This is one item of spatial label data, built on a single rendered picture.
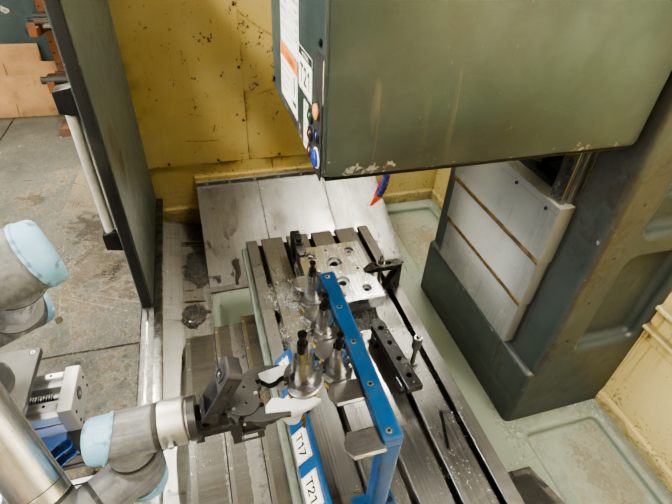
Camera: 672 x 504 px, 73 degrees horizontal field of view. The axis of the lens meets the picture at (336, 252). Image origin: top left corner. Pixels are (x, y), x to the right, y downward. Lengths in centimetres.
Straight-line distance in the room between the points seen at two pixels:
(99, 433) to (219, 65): 157
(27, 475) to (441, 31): 87
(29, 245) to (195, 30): 135
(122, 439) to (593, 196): 108
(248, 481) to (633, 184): 119
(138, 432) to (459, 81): 73
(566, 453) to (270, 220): 149
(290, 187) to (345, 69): 161
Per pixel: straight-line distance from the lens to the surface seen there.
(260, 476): 140
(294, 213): 219
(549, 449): 179
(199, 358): 168
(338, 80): 70
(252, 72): 208
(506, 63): 82
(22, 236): 84
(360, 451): 90
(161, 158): 221
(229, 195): 224
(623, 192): 117
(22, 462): 85
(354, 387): 96
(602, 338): 164
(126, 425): 80
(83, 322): 298
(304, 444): 120
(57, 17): 130
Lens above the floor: 201
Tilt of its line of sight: 39 degrees down
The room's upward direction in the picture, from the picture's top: 3 degrees clockwise
